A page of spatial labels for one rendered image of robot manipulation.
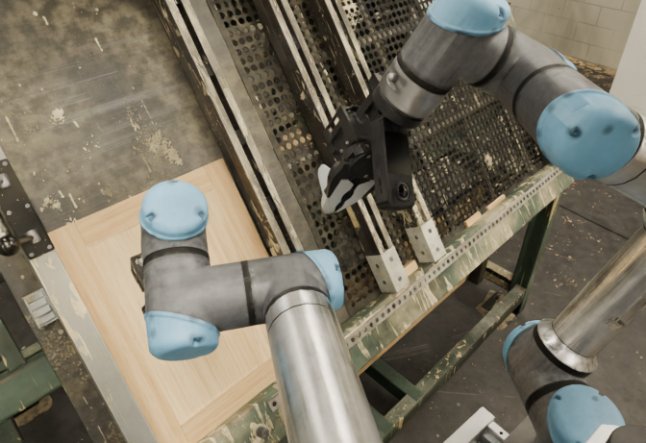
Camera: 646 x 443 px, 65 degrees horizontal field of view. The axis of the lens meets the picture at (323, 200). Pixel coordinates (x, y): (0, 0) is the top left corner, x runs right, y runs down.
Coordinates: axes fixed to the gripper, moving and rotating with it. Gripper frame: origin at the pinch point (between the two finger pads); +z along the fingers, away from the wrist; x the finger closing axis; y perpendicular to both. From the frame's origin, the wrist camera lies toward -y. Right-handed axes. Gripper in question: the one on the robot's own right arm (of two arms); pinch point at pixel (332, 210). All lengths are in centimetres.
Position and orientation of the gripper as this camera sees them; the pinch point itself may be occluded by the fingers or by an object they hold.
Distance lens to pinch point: 74.3
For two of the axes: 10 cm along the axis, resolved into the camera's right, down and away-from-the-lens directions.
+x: -8.2, -0.2, -5.7
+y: -3.4, -7.9, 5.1
